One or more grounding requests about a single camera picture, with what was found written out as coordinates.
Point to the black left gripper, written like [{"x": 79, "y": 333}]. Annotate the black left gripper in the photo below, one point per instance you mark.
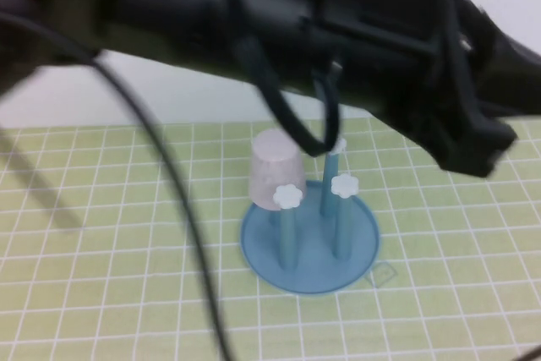
[{"x": 460, "y": 94}]

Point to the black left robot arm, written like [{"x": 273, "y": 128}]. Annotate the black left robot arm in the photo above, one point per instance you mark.
[{"x": 190, "y": 10}]

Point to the lilac plastic cup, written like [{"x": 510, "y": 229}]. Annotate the lilac plastic cup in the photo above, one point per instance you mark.
[{"x": 270, "y": 175}]

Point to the blue cup stand with pegs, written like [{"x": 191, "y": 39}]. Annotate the blue cup stand with pegs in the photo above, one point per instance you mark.
[{"x": 313, "y": 259}]

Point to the clear tape piece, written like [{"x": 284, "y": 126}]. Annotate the clear tape piece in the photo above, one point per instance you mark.
[{"x": 384, "y": 274}]

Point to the black zip tie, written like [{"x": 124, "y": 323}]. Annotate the black zip tie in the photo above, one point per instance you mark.
[{"x": 50, "y": 200}]

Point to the green white-grid table mat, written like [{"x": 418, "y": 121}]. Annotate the green white-grid table mat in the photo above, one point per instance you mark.
[{"x": 84, "y": 314}]

